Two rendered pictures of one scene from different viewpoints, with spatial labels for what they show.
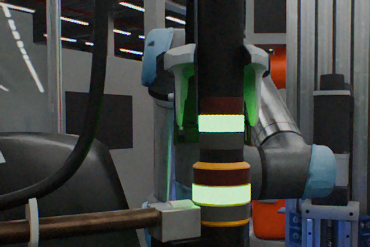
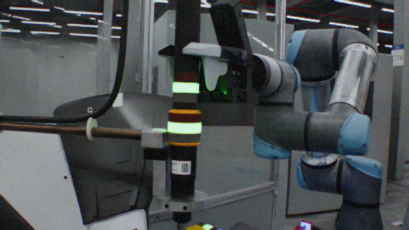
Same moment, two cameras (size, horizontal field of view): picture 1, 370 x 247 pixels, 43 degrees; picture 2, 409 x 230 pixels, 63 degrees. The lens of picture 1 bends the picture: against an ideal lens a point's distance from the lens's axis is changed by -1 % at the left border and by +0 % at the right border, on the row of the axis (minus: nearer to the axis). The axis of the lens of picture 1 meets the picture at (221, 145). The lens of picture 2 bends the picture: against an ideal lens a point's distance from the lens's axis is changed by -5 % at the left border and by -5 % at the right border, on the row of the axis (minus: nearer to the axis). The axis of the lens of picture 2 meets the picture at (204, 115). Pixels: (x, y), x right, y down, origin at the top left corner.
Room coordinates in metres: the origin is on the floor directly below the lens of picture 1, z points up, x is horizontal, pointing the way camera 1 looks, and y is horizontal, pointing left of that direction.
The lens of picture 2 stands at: (0.01, -0.32, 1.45)
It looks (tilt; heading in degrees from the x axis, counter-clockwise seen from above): 3 degrees down; 41
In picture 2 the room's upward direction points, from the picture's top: 2 degrees clockwise
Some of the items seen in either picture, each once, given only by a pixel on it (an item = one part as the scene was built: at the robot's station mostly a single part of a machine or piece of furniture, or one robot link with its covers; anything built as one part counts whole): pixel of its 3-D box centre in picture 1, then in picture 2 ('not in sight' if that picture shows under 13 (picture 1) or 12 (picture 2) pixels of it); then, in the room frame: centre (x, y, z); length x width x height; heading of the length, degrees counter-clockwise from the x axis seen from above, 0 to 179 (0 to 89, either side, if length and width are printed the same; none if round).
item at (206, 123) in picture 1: (221, 123); (185, 87); (0.35, 0.00, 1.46); 0.03 x 0.03 x 0.01
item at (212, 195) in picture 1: (221, 191); (184, 126); (0.35, 0.00, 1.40); 0.04 x 0.04 x 0.01
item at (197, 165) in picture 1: (221, 191); (184, 126); (0.35, 0.00, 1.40); 0.04 x 0.04 x 0.05
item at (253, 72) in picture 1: (250, 88); (209, 68); (0.37, -0.02, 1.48); 0.09 x 0.03 x 0.06; 14
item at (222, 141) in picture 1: (221, 140); (185, 98); (0.35, 0.00, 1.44); 0.03 x 0.03 x 0.01
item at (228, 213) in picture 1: (221, 208); (184, 136); (0.35, 0.00, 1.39); 0.04 x 0.04 x 0.01
